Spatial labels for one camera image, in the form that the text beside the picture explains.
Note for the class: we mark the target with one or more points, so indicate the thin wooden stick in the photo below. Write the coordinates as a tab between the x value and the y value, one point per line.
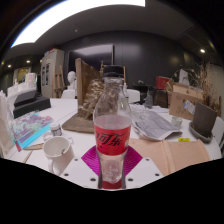
27	156

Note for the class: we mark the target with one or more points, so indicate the white plaster statue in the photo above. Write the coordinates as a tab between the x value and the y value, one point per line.
184	77

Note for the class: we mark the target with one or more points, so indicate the brown cardboard box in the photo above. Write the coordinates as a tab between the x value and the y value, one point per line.
180	103

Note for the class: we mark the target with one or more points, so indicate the clear red-label drink bottle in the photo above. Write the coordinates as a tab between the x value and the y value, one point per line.
112	133

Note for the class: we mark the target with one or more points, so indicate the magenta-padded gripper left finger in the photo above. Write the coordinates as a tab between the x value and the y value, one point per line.
80	171

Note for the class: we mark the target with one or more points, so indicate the small black box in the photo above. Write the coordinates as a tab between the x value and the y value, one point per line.
25	96

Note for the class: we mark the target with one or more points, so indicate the white ceramic mug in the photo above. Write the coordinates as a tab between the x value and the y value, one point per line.
56	156

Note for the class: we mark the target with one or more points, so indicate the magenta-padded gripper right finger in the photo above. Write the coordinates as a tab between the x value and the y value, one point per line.
143	171

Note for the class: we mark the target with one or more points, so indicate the white cabinet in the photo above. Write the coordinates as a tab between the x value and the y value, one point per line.
48	73

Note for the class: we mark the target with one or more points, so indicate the small white-lidded jar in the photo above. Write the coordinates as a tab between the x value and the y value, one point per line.
56	129

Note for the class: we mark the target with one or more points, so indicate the long ceiling light panel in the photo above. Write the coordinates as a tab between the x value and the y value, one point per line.
66	16

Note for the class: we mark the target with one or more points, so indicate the small pale cup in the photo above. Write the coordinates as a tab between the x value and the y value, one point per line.
176	121

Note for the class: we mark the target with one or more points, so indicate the recessed ceiling spotlight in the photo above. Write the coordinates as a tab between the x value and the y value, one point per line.
202	50

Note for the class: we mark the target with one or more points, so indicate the printed newspaper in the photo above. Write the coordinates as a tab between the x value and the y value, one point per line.
153	125

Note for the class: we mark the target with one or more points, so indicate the white plastic chair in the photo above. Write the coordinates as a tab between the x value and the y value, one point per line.
133	96
218	128
68	94

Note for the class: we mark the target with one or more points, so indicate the large flat black box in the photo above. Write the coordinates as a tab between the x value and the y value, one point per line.
33	105

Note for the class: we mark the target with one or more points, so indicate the grey plant saucer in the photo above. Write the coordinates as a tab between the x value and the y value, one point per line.
196	134

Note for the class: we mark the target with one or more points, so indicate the white plaster bust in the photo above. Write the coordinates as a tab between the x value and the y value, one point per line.
71	78

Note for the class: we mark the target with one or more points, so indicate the black wall television screen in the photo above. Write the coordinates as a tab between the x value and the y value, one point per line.
93	53

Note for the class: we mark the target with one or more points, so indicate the small yellow tag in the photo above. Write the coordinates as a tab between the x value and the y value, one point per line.
183	139

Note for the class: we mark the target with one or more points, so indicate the wooden sculpture model on board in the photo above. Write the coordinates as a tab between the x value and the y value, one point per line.
85	106

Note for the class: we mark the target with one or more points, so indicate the red box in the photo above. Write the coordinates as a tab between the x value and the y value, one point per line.
162	82

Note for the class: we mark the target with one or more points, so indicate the wooden easel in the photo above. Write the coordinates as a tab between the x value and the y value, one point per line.
60	80
124	71

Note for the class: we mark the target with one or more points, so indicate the flat wooden ruler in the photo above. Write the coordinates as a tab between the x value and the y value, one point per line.
33	146

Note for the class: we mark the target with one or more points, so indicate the white paper bag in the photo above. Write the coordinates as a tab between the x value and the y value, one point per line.
6	126

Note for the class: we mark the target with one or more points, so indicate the colourful printed book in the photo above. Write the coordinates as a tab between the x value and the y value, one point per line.
30	128

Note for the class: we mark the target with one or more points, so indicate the dark glass flask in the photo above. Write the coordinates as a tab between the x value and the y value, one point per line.
149	100

